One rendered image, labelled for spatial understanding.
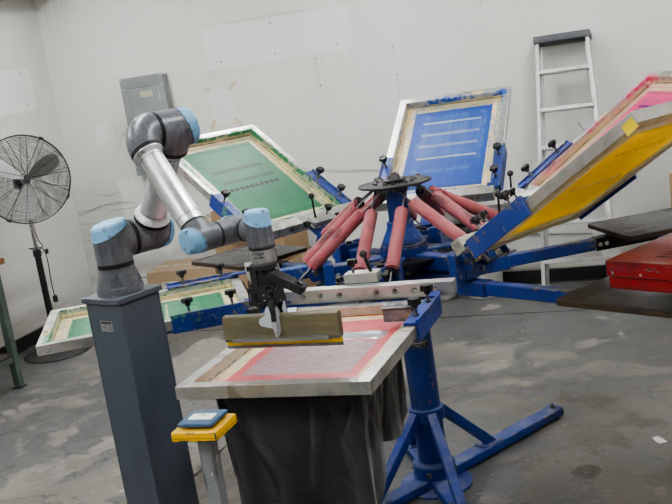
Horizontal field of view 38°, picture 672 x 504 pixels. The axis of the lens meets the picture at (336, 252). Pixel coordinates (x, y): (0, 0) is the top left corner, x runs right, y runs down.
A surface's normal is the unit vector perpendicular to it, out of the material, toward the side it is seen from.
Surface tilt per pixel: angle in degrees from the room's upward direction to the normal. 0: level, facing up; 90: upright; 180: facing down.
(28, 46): 90
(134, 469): 90
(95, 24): 90
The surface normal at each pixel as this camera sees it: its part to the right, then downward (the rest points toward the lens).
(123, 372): -0.60, 0.24
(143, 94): -0.32, 0.23
